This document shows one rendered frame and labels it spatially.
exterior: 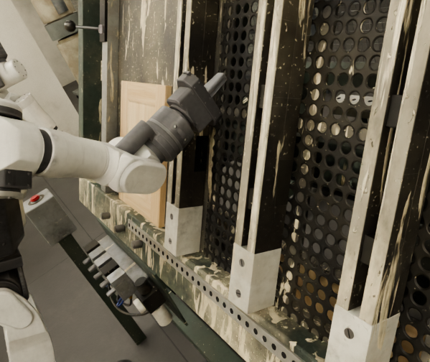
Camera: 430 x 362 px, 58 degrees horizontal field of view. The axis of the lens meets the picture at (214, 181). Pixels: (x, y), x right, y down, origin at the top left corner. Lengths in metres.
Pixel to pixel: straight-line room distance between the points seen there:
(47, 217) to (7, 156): 1.09
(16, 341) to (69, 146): 0.75
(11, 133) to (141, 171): 0.22
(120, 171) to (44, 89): 4.53
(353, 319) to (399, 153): 0.24
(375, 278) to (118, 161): 0.42
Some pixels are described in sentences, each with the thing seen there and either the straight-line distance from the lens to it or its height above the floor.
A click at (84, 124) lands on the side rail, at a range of 1.66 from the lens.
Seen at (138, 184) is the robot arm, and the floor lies 1.21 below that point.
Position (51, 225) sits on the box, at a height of 0.83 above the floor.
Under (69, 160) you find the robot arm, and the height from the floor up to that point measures 1.32.
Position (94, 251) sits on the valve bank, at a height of 0.77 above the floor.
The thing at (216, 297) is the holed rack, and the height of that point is 0.88.
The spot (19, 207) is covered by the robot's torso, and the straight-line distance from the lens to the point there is 1.07.
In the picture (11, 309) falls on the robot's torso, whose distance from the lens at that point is 1.17.
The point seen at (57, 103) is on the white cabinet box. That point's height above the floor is 0.57.
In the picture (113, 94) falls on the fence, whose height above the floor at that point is 1.20.
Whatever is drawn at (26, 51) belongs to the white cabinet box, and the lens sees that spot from 5.12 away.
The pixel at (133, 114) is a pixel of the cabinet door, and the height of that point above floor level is 1.15.
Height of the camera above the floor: 1.51
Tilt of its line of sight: 30 degrees down
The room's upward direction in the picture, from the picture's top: 23 degrees counter-clockwise
